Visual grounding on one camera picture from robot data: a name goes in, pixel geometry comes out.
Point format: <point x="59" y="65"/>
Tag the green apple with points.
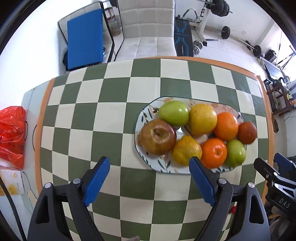
<point x="236" y="153"/>
<point x="174" y="112"/>

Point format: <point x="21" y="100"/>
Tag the green white checkered tablecloth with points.
<point x="93" y="111"/>

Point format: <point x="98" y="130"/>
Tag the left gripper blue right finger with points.
<point x="215" y="191"/>

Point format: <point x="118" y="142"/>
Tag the brownish red apple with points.
<point x="158" y="137"/>

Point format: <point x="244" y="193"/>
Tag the orange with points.
<point x="227" y="126"/>
<point x="214" y="153"/>

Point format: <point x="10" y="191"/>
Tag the white folding side table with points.
<point x="34" y="176"/>

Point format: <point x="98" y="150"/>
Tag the dark red round fruit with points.
<point x="247" y="133"/>

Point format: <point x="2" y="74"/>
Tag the red plastic bag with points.
<point x="13" y="130"/>

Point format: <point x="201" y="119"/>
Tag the barbell on floor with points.
<point x="257" y="50"/>

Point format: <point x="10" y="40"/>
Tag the dark wooden chair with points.
<point x="281" y="96"/>

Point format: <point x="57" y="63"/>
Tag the black speaker box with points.
<point x="270" y="55"/>

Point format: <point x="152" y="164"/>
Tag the black tripod stand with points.
<point x="285" y="56"/>

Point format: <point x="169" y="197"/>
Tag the white weight bench rack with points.
<point x="200" y="20"/>

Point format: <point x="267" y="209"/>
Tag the floral oval ceramic plate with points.
<point x="164" y="163"/>

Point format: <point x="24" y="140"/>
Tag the black blue sit-up bench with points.
<point x="183" y="38"/>

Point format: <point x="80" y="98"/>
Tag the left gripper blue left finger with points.
<point x="82" y="192"/>

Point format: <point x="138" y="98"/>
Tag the blue cushioned folding chair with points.
<point x="88" y="37"/>

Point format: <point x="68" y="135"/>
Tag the yellow citrus fruit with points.
<point x="202" y="119"/>
<point x="184" y="149"/>

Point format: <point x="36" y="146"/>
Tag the white padded chair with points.
<point x="148" y="29"/>

